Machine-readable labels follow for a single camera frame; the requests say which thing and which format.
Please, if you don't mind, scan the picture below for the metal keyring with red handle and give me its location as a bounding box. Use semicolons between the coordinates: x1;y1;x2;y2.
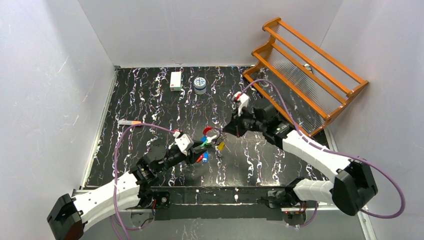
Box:
200;126;227;151

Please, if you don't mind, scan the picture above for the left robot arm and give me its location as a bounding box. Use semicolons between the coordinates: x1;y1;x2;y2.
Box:
46;140;210;240

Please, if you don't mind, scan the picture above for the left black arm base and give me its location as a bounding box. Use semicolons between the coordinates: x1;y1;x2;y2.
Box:
125;190;171;210

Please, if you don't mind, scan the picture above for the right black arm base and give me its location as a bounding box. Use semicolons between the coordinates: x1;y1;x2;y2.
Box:
256;189;308;227

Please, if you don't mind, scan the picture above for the key with red tag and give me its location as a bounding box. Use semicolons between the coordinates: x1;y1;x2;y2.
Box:
196;155;203;163

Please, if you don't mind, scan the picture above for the key with blue tag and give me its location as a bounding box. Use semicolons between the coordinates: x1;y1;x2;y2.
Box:
202;152;209;163

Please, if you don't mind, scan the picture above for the orange wooden shoe rack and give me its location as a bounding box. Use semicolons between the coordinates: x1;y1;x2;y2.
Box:
243;17;369;136

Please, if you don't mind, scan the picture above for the white orange marker tube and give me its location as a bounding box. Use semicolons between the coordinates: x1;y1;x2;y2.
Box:
118;119;142;126

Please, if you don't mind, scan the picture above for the white small box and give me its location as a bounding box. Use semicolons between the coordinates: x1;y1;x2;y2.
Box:
169;71;182;92

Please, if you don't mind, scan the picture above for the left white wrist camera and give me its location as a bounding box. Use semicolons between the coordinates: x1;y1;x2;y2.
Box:
173;131;194;156

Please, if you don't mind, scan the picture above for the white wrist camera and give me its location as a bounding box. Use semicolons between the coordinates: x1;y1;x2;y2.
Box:
232;91;250;117
173;131;194;156

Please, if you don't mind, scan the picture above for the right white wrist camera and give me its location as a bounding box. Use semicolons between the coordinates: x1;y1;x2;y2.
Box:
232;91;250;117

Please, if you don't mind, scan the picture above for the aluminium rail frame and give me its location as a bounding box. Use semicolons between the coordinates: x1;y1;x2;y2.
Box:
61;187;378;240

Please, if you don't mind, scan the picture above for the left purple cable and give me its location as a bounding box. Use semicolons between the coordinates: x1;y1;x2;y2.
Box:
109;122;181;240

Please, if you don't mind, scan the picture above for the purple cable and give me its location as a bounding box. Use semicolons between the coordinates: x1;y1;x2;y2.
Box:
233;78;406;229
109;122;181;240

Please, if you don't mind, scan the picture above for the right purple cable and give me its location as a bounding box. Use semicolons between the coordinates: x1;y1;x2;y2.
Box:
233;78;406;229

